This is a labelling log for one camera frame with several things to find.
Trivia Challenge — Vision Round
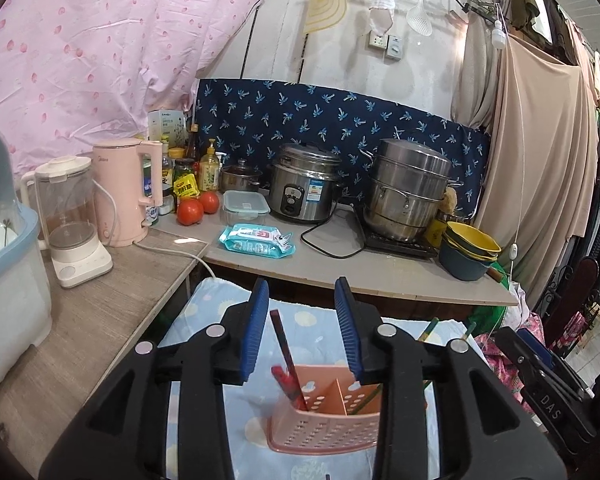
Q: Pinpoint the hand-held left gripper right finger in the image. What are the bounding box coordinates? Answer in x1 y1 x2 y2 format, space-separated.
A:
334 276 566 480

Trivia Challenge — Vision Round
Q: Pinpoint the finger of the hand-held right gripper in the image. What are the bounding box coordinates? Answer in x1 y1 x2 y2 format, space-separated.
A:
495 327 588 401

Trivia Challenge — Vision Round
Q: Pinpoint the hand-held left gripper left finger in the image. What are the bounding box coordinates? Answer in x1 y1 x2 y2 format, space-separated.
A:
39 278 271 480

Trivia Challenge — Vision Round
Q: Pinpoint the dark maroon chopstick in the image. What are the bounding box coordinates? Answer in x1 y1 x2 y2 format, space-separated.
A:
270 309 308 412

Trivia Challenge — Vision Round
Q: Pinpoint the red chopstick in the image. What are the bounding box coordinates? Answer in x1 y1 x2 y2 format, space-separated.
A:
271 366 301 403

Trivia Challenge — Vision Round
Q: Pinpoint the pink perforated utensil holder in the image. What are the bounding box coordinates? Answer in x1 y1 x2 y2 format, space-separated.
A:
266 364 387 456

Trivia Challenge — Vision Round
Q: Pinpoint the pink patterned cloth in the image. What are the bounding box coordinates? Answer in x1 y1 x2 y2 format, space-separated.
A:
475 312 546 401

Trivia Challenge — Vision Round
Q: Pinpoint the light blue printed tablecloth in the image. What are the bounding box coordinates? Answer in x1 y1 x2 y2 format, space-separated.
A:
157 277 481 480

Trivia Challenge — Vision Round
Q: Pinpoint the green cloth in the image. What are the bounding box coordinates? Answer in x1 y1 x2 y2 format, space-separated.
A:
467 305 506 336

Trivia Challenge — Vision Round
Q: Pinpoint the grey counter board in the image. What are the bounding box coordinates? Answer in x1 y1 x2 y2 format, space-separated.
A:
152 187 521 307

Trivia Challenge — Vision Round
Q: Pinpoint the black metal chair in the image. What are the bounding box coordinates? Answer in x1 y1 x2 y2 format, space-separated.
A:
547 257 600 346

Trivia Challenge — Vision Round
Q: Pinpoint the black induction cooker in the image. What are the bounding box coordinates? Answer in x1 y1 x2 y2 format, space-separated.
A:
355 205 441 261

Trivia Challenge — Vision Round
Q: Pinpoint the blue wet wipes pack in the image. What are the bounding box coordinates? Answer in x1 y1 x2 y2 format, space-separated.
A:
217 223 297 259

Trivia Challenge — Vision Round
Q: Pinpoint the dark blue bowl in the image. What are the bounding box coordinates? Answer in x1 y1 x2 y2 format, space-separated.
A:
442 240 500 264
438 242 493 282

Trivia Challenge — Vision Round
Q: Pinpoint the clear food container green lid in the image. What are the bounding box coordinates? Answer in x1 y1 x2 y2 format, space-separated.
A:
222 190 271 226

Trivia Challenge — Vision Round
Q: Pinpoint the yellow bowl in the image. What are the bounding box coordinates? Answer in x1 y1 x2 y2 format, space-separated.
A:
442 221 502 256

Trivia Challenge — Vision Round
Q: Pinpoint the steel steamer pot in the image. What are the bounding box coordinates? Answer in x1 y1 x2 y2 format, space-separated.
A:
358 138 463 242

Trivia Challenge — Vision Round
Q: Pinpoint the steel rice cooker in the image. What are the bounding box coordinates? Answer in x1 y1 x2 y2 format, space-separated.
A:
266 142 343 224

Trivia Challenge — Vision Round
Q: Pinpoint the small steel lidded pot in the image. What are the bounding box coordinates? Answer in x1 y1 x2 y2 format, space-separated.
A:
219 158 263 193

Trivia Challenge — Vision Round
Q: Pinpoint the yellow seasoning packet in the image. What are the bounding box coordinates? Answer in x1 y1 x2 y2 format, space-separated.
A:
172 175 201 200

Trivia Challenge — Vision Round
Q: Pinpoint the yellow soap pump bottle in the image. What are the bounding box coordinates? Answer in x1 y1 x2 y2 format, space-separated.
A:
199 138 221 192

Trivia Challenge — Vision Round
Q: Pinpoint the wooden side counter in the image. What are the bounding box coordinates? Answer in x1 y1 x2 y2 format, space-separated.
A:
0 220 211 476

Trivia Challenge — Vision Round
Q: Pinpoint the clear bottle dark label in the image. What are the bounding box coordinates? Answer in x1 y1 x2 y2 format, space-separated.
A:
160 135 175 196

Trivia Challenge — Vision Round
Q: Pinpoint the pink electric kettle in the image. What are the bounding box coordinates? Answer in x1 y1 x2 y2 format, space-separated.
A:
91 140 164 248

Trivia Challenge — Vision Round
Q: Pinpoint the white blender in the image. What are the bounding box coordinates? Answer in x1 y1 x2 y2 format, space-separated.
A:
20 156 114 289

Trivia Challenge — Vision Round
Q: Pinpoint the white green carton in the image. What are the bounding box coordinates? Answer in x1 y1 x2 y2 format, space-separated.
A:
147 109 187 142

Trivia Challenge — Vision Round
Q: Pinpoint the navy floral cloth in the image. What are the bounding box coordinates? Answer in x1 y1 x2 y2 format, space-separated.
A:
192 78 492 221

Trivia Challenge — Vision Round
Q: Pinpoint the white dish box blue lid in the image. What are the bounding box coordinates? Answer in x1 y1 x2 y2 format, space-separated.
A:
0 126 53 406

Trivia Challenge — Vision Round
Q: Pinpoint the white slotted ladle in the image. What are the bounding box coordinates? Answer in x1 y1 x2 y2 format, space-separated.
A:
406 0 433 37

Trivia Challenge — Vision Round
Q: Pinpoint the white hanging cloth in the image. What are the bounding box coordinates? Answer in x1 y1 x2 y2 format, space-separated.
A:
367 0 397 36

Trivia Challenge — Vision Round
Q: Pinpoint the beige hanging cutting board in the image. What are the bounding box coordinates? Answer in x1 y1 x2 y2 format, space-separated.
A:
305 0 355 36

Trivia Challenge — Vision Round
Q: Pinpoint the pink dotted cloth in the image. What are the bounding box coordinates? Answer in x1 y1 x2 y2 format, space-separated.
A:
0 0 273 176

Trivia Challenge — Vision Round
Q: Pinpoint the white kettle cable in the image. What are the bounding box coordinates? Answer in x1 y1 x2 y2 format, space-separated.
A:
132 240 218 281

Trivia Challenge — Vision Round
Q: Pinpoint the black power cable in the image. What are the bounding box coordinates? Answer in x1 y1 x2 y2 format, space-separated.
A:
300 205 366 261

